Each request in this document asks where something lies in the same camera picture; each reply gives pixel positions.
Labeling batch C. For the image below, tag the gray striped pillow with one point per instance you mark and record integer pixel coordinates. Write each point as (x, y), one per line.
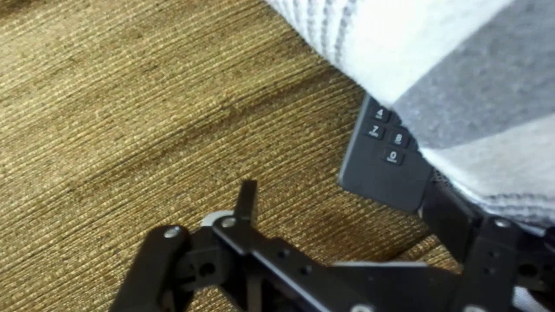
(461, 70)

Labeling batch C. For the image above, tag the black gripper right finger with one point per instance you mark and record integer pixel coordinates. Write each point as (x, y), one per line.
(496, 260)

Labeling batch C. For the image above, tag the brown fabric sofa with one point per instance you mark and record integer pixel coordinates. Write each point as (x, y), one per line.
(114, 115)

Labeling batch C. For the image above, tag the black remote control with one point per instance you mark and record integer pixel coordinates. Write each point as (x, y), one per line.
(374, 174)

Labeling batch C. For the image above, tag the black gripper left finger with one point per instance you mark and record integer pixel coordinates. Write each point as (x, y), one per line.
(166, 266)

